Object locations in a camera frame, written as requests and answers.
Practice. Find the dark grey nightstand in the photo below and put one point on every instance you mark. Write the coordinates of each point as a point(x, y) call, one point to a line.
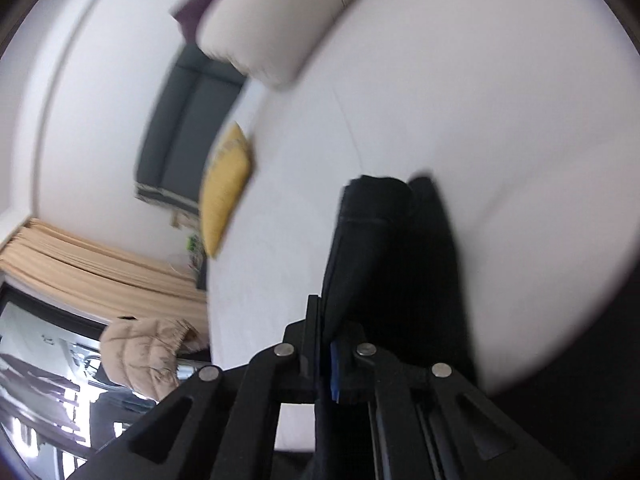
point(201, 277)

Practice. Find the beige puffer jacket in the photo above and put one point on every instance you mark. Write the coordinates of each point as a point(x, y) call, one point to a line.
point(143, 355)

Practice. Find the bed with white sheet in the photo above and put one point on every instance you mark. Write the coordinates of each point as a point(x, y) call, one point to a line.
point(525, 112)

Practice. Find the yellow cushion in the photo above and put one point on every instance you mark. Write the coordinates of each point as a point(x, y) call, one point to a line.
point(224, 182)

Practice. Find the purple cushion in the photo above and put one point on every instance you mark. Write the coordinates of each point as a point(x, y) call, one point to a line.
point(188, 15)

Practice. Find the beige curtain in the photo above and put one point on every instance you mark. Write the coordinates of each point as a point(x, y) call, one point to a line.
point(100, 280)

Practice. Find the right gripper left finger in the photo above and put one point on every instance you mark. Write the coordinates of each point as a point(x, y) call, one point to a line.
point(301, 381)

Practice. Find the folded cream duvet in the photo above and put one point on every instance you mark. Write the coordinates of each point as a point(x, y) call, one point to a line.
point(267, 40)

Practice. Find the dark grey upholstered headboard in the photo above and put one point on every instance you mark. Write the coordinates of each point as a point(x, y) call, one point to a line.
point(192, 108)

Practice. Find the black denim pants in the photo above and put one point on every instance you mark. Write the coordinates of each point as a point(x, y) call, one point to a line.
point(392, 277)

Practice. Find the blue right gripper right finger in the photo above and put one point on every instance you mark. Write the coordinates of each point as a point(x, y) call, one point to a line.
point(337, 369)

